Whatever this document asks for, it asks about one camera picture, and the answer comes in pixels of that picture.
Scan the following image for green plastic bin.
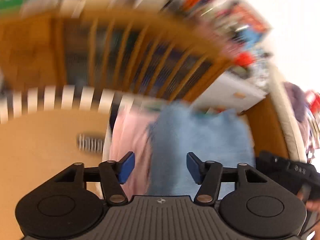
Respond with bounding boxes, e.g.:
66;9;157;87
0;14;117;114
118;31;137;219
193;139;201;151
0;0;36;13

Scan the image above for wooden spindle chair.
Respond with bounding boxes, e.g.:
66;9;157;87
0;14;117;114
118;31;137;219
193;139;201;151
52;7;232;101

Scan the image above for wooden drawer sideboard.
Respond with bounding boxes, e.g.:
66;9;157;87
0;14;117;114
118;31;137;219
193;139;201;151
0;14;68;89

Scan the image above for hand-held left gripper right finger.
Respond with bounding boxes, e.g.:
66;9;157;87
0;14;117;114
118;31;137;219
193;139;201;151
186;151;268;206

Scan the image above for person's right hand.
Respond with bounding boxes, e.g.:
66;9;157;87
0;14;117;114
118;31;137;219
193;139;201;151
296;184;320;212

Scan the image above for purple cloth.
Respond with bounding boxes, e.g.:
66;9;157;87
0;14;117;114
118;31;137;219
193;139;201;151
283;82;312;131

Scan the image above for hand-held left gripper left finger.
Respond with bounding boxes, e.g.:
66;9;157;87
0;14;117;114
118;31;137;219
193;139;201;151
53;151;136;206

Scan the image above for houndstooth patch sticker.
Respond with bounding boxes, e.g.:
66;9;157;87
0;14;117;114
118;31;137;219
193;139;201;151
76;133;105;153

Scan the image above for blue denim jeans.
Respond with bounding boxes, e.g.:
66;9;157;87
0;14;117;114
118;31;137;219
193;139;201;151
147;102;257;198

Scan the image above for pale pink shirt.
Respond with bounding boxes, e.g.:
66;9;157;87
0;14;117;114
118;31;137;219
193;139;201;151
102;104;161;196

